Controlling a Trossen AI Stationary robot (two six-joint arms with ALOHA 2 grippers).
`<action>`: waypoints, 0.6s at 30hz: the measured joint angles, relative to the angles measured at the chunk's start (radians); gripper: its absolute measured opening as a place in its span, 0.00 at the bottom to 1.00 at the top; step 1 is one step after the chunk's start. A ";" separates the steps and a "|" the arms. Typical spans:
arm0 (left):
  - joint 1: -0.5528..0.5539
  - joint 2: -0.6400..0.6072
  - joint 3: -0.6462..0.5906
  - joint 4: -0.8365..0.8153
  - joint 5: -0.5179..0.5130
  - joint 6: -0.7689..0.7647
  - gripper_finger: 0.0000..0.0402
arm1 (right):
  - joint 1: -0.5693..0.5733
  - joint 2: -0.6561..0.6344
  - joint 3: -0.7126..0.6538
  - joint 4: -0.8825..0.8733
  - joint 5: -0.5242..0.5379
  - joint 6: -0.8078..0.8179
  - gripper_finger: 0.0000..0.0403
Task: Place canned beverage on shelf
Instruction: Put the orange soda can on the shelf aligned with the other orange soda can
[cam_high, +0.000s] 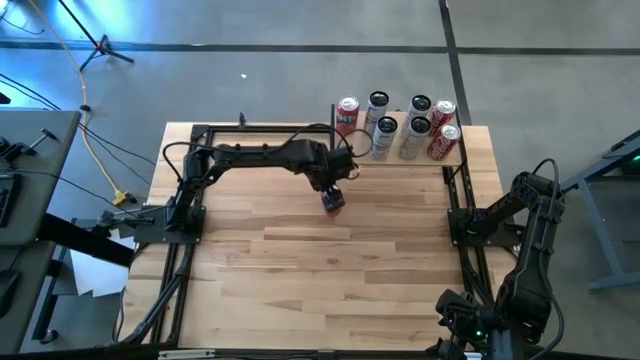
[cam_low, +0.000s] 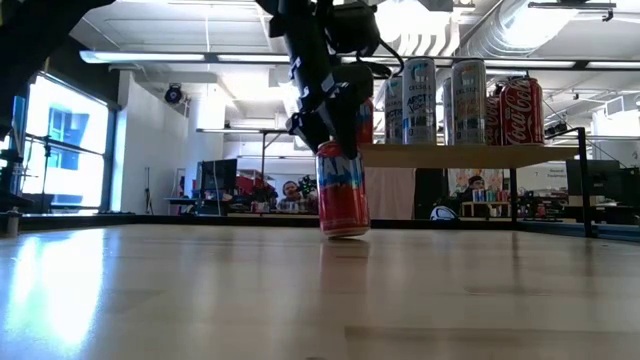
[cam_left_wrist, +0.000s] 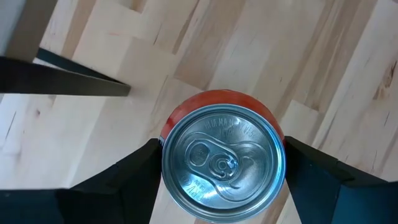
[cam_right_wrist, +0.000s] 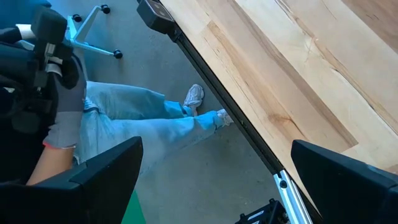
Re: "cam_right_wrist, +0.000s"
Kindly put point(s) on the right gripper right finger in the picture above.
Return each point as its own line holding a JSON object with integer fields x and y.
{"x": 348, "y": 193}

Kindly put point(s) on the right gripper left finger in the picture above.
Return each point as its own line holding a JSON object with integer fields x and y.
{"x": 77, "y": 202}

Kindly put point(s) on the person's forearm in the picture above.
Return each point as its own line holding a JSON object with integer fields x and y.
{"x": 49, "y": 165}

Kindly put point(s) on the green object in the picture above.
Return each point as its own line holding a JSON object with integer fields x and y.
{"x": 135, "y": 214}

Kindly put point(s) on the person's hand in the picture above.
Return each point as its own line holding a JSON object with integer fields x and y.
{"x": 66, "y": 124}

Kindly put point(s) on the black plastic crate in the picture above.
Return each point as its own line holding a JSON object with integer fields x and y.
{"x": 267, "y": 214}

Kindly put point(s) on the person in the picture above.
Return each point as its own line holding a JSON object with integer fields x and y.
{"x": 140, "y": 124}

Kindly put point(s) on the white chair base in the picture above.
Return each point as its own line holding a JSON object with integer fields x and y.
{"x": 93, "y": 48}

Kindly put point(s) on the silver metal bracket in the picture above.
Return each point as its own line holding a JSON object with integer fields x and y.
{"x": 292, "y": 199}

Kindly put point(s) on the black table frame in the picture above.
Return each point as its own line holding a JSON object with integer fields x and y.
{"x": 230, "y": 102}

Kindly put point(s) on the black camera box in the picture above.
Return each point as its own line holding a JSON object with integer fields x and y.
{"x": 155, "y": 14}

